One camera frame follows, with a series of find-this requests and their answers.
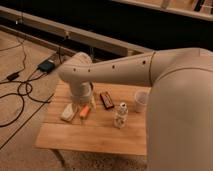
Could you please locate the white rectangular sponge block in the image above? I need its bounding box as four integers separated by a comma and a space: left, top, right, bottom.
60, 103, 78, 122

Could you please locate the small black power brick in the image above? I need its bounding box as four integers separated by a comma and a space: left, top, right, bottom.
6, 72, 19, 81

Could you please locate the clear plastic bottle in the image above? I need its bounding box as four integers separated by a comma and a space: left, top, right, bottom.
114, 102, 128, 128

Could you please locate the black floor cable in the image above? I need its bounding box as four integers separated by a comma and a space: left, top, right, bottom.
0, 19, 68, 128

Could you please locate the orange carrot toy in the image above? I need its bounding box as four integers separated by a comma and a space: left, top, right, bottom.
79, 105, 90, 119

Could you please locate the black power adapter box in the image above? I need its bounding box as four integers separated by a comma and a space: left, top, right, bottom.
38, 60, 55, 73

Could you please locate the white paper cup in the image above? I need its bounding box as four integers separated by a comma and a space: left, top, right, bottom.
134, 91, 149, 113

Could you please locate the dark brown rectangular box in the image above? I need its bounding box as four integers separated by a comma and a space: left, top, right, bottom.
100, 92, 114, 110

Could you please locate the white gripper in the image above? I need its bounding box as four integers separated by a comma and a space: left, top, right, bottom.
69, 82, 92, 104

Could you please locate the wooden table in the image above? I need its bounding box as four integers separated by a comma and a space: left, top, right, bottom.
35, 81, 149, 159

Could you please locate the long wooden wall rail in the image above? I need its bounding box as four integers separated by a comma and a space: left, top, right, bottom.
0, 6, 152, 56

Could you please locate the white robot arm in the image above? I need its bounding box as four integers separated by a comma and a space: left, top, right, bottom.
59, 48, 213, 171

